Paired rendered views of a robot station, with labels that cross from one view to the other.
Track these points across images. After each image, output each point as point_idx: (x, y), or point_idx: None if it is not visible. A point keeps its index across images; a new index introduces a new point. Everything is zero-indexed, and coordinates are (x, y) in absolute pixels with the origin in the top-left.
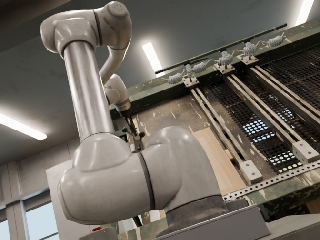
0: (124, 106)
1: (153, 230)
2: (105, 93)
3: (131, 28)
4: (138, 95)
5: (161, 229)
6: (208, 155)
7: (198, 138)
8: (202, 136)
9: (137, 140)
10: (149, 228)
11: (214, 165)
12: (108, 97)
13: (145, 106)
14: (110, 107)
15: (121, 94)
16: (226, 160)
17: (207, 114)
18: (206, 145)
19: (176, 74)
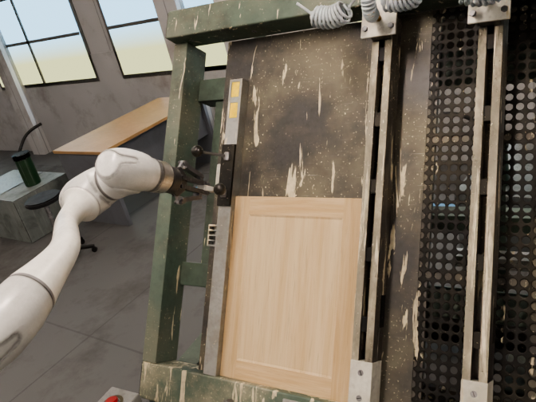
0: (155, 192)
1: (200, 392)
2: (104, 192)
3: (27, 341)
4: (256, 5)
5: (209, 396)
6: (329, 281)
7: (330, 222)
8: (340, 222)
9: (226, 167)
10: (197, 384)
11: (327, 313)
12: (113, 197)
13: (273, 33)
14: (195, 25)
15: (137, 189)
16: (349, 316)
17: (365, 173)
18: (336, 252)
19: (332, 9)
